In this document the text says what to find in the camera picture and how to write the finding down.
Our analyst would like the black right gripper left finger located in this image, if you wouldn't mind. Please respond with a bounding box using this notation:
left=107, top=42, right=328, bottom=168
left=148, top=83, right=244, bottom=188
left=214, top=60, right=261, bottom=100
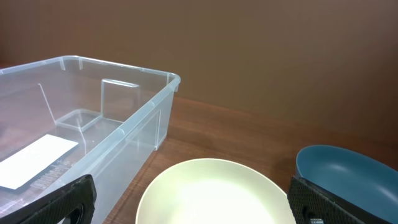
left=1, top=174, right=97, bottom=224

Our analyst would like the white paper label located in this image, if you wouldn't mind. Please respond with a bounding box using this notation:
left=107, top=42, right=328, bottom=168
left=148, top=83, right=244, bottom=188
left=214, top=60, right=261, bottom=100
left=1, top=134, right=78, bottom=190

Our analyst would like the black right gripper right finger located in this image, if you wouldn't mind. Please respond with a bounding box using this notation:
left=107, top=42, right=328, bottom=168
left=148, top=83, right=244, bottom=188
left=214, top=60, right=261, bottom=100
left=287, top=176, right=389, bottom=224

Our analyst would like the cream plate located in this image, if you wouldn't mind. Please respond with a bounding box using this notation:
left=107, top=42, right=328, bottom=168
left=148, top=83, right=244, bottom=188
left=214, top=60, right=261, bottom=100
left=135, top=158, right=295, bottom=224

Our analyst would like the clear plastic storage container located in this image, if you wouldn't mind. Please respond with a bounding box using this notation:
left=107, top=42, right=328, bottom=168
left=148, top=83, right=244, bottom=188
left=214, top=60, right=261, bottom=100
left=1, top=55, right=181, bottom=223

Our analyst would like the blue plate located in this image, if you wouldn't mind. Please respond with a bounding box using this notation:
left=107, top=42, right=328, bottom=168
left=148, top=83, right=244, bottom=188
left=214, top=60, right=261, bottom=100
left=296, top=145, right=397, bottom=223

